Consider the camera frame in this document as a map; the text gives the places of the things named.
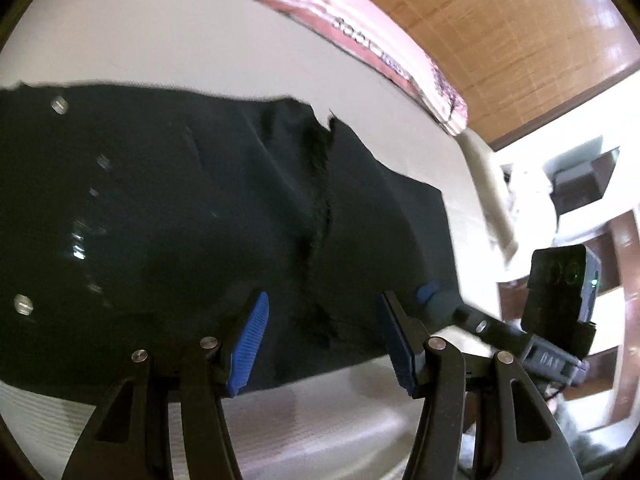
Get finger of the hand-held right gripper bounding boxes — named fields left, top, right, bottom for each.
left=414, top=282, right=531, bottom=361

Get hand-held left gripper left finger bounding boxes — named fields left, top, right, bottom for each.
left=61, top=290, right=271, bottom=480

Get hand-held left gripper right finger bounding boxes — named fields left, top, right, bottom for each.
left=376, top=290, right=583, bottom=480

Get black pants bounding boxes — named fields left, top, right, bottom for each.
left=0, top=82, right=461, bottom=406

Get wooden headboard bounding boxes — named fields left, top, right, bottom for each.
left=295, top=0, right=640, bottom=152

